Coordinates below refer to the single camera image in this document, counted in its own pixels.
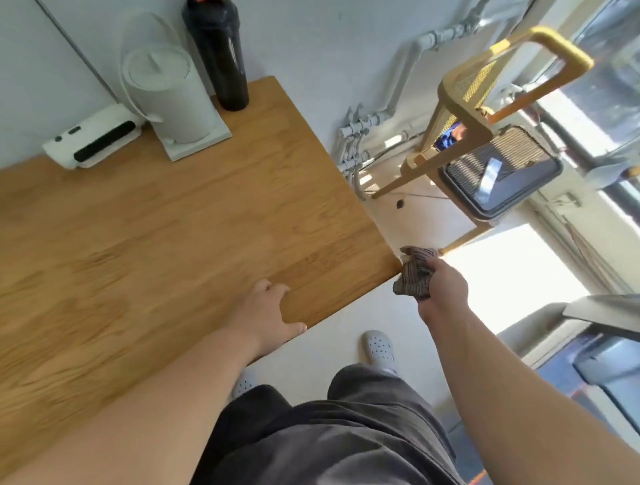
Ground black ridged tray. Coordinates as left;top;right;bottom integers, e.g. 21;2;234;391
439;125;565;223

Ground person's right forearm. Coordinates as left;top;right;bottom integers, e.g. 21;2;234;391
419;304;640;485

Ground black bottle orange cap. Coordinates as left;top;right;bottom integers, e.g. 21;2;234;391
181;0;250;112

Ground black treadmill orange stripe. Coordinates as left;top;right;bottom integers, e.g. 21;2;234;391
445;294;640;485

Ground black shorts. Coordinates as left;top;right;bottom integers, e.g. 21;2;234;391
189;363;469;485

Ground grey right shoe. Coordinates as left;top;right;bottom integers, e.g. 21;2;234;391
361;329;399;376

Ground white oblong device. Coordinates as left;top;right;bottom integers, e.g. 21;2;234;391
42;103;146;171

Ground person's right hand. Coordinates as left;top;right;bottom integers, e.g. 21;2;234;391
417;257;471;323

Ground person's left forearm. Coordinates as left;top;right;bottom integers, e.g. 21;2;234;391
0;327;266;485

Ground grey shoe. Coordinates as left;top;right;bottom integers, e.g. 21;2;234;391
361;329;399;376
231;369;259;400

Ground grey left shoe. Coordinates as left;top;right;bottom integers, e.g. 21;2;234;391
231;369;259;400

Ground window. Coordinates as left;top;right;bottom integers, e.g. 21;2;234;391
537;0;640;166

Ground person's left hand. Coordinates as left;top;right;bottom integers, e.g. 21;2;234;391
222;278;308;358

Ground white cylinder appliance square base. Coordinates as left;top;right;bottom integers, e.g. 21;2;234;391
115;11;233;163

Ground white radiator pipes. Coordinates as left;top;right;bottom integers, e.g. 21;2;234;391
337;0;501;201

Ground blue item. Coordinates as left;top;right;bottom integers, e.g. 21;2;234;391
433;122;469;151

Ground striped cleaning cloth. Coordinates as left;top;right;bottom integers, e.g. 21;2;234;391
392;245;441;300

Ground plain wooden chair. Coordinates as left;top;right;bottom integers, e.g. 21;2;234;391
372;25;596;256

